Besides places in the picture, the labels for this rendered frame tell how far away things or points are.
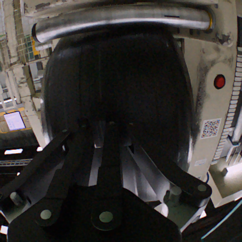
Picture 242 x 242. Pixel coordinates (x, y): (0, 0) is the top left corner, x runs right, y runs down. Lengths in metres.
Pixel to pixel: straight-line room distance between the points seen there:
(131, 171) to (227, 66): 0.38
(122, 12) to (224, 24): 0.18
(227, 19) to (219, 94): 0.25
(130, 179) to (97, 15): 0.28
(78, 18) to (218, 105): 0.43
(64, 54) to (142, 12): 0.15
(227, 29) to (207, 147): 0.41
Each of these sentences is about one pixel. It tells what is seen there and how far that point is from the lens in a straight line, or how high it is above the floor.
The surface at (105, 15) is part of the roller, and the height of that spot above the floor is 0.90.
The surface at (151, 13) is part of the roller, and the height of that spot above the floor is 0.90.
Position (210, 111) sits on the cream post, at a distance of 0.50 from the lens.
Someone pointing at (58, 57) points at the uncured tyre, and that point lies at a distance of 0.29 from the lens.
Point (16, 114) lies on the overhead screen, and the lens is 4.55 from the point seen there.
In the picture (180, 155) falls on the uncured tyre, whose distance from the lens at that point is 0.26.
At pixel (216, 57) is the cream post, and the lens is 0.45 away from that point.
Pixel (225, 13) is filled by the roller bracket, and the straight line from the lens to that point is 0.32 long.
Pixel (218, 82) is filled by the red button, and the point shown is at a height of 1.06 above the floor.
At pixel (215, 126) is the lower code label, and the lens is 0.54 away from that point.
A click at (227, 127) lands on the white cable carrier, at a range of 0.61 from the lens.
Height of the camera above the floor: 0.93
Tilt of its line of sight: 31 degrees up
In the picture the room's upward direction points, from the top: 174 degrees clockwise
